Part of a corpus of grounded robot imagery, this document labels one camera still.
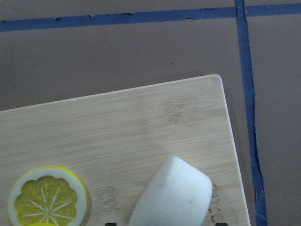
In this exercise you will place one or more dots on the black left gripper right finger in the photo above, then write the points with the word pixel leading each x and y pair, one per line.
pixel 221 224

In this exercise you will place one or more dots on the bamboo cutting board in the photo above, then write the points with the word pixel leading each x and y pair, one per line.
pixel 115 142

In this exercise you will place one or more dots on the white steamed bun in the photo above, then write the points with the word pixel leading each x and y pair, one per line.
pixel 177 195

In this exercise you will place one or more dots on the lemon slice middle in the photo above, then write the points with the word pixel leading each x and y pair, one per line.
pixel 42 224

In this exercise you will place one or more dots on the lemon slice top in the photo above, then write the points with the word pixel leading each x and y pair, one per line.
pixel 47 195

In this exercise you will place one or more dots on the lemon slice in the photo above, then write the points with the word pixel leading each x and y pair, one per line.
pixel 47 195
pixel 42 224

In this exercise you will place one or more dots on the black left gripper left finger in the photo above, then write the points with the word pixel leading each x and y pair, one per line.
pixel 111 224

